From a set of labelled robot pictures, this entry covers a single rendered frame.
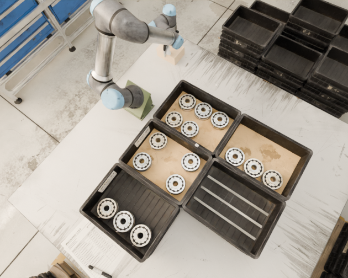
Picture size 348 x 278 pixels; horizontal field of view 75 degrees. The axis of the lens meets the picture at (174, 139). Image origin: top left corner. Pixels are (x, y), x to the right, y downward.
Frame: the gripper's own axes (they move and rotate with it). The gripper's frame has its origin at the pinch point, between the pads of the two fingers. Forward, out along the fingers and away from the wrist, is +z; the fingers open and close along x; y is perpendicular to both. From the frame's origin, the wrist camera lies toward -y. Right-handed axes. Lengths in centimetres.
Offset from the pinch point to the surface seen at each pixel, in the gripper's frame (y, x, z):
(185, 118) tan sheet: 42, -41, -8
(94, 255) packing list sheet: 45, -131, 5
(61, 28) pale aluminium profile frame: -138, -10, 47
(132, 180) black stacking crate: 40, -88, -8
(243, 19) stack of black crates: 19, 81, 26
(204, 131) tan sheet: 56, -41, -8
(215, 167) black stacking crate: 73, -55, -8
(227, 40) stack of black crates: 20, 54, 27
